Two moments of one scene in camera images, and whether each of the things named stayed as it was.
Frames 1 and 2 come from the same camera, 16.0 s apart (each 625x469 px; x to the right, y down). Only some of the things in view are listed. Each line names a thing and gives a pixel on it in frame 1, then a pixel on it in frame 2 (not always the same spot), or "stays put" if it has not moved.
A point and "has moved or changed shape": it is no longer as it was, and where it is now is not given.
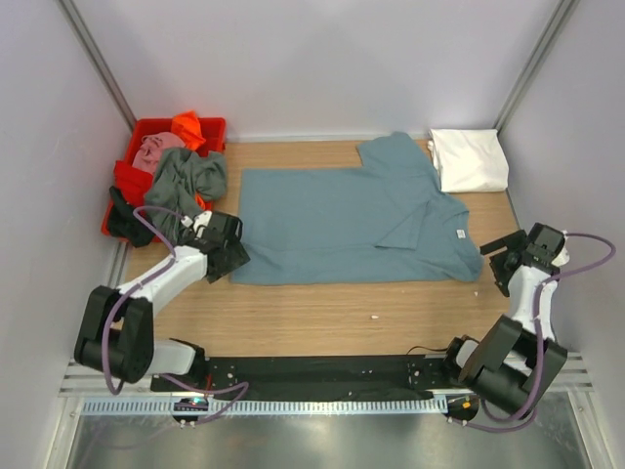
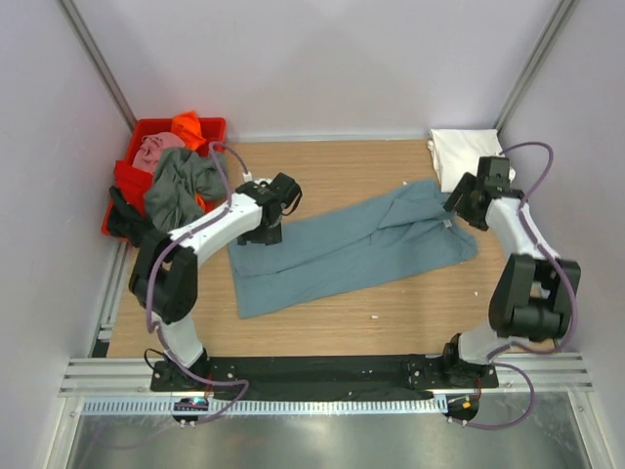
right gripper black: [499, 275] -> [464, 184]
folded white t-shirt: [470, 160] stays put
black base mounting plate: [331, 377] stays put
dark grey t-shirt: [182, 180] stays put
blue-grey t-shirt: [387, 221] has moved or changed shape
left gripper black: [237, 258] -> [270, 236]
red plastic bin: [214, 130] stays put
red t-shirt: [132, 183] stays put
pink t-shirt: [151, 147] stays put
